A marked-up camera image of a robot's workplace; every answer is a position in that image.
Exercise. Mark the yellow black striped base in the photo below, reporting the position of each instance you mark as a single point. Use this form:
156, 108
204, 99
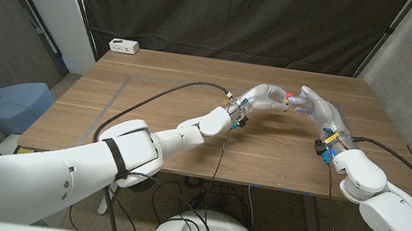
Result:
23, 151

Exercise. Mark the wooden screw with red head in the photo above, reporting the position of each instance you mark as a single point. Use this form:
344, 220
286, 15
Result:
289, 96

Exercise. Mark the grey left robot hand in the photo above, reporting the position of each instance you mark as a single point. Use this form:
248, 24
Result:
262, 97

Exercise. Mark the blue padded stool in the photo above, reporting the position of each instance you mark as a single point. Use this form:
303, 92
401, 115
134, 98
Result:
15, 106

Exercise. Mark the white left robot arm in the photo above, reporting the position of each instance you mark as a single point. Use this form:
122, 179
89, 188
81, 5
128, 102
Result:
41, 181

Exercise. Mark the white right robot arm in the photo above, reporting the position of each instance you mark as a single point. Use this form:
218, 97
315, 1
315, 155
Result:
387, 195

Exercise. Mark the grey table leg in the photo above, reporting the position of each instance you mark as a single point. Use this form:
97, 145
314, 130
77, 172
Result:
311, 225

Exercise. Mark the black round disc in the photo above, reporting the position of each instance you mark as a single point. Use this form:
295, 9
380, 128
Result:
145, 185

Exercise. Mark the black backdrop stand pole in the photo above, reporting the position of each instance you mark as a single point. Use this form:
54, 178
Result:
383, 39
84, 8

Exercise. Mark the white table leg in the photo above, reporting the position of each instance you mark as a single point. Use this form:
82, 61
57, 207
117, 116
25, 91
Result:
104, 204

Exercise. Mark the black backdrop curtain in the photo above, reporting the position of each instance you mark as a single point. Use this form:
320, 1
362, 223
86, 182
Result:
223, 14

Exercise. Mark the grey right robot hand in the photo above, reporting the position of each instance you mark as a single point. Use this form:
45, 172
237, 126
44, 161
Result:
322, 113

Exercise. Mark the white power strip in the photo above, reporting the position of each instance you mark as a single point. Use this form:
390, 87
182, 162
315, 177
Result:
123, 46

